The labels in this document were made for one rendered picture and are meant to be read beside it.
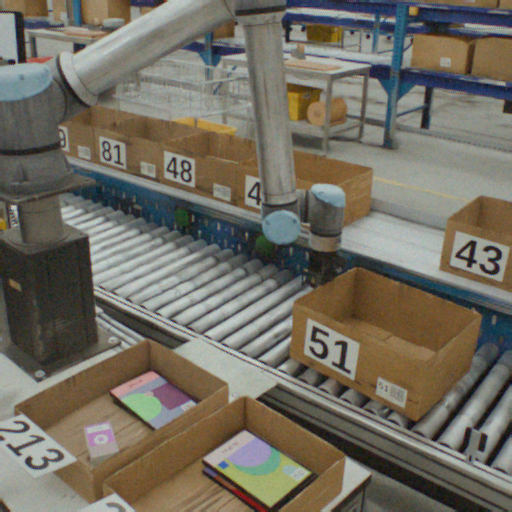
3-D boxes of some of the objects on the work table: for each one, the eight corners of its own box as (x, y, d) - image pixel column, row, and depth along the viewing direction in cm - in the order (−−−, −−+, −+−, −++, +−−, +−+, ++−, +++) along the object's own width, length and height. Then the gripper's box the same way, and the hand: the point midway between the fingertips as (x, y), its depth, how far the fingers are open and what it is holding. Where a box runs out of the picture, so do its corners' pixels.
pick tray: (17, 442, 140) (10, 406, 136) (150, 369, 167) (148, 336, 163) (95, 510, 124) (90, 472, 120) (231, 418, 150) (231, 383, 146)
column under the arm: (37, 383, 160) (19, 264, 145) (-12, 342, 175) (-32, 232, 161) (122, 344, 177) (114, 233, 163) (70, 310, 193) (58, 206, 179)
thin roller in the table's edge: (96, 320, 192) (95, 314, 191) (156, 358, 175) (155, 352, 174) (90, 322, 191) (90, 316, 190) (150, 361, 174) (149, 355, 173)
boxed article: (93, 474, 132) (91, 457, 130) (86, 443, 140) (84, 426, 138) (120, 467, 134) (118, 451, 132) (111, 437, 142) (109, 421, 140)
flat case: (156, 435, 141) (156, 430, 141) (109, 395, 154) (108, 390, 153) (204, 409, 150) (204, 404, 149) (155, 373, 162) (155, 368, 162)
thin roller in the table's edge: (103, 317, 194) (102, 311, 193) (163, 354, 177) (163, 348, 176) (97, 319, 192) (97, 313, 191) (157, 357, 175) (157, 351, 174)
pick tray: (104, 520, 122) (99, 481, 118) (243, 427, 148) (244, 392, 143) (205, 615, 105) (205, 574, 100) (344, 491, 130) (349, 454, 126)
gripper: (300, 248, 177) (296, 315, 186) (329, 257, 172) (323, 326, 181) (317, 238, 183) (313, 304, 192) (345, 247, 178) (339, 314, 187)
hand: (323, 307), depth 188 cm, fingers closed
